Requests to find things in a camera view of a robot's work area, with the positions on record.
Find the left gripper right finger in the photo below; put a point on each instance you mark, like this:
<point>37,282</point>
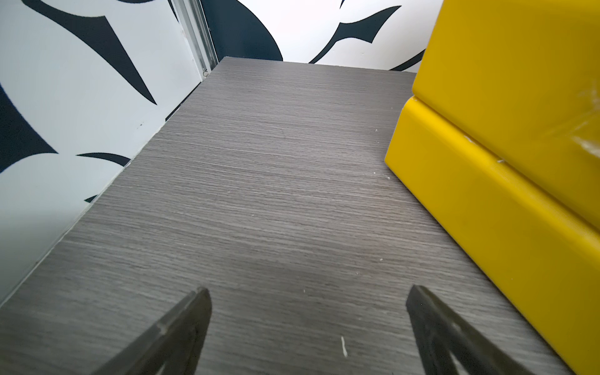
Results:
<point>443,336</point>

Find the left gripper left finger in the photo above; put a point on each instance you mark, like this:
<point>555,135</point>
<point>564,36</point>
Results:
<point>172,345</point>

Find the aluminium frame rail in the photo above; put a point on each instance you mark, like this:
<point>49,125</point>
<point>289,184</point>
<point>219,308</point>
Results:
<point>191,16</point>

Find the yellow teal drawer cabinet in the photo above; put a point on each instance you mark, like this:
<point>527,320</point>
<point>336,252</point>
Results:
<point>500,143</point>

